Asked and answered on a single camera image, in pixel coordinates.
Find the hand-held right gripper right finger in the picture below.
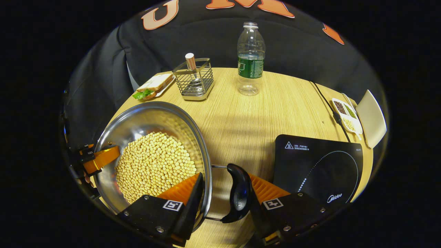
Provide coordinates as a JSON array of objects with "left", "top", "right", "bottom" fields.
[{"left": 248, "top": 174, "right": 342, "bottom": 246}]

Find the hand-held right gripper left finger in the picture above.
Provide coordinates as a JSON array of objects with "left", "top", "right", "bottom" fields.
[{"left": 117, "top": 173, "right": 204, "bottom": 247}]

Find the steel pot with black handle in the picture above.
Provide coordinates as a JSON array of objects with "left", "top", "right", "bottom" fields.
[{"left": 94, "top": 101, "right": 254, "bottom": 224}]

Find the pile of yellow soybeans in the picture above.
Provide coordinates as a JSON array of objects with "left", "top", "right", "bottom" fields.
[{"left": 115, "top": 132, "right": 197, "bottom": 204}]

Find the black induction cooktop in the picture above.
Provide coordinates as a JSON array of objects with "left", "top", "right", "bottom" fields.
[{"left": 273, "top": 134, "right": 364, "bottom": 207}]

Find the sandwich with lettuce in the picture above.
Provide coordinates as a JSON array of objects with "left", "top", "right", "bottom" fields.
[{"left": 132, "top": 73, "right": 174, "bottom": 100}]

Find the small white capped tube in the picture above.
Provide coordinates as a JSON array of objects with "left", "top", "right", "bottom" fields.
[{"left": 185, "top": 53, "right": 199, "bottom": 81}]

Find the white divided dish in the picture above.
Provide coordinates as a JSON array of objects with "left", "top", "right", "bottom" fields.
[{"left": 332, "top": 98, "right": 363, "bottom": 140}]

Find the clear plastic water bottle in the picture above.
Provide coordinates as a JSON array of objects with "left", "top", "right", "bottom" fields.
[{"left": 237, "top": 22, "right": 266, "bottom": 96}]

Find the white toaster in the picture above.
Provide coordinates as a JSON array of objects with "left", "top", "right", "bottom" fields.
[{"left": 356, "top": 90, "right": 387, "bottom": 149}]

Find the black backdrop cloth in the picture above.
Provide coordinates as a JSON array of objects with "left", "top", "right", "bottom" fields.
[{"left": 64, "top": 0, "right": 383, "bottom": 145}]

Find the metal wire basket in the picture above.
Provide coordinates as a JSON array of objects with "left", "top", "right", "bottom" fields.
[{"left": 172, "top": 58, "right": 214, "bottom": 101}]

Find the black power cable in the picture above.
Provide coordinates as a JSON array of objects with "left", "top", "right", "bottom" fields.
[{"left": 309, "top": 81, "right": 351, "bottom": 142}]

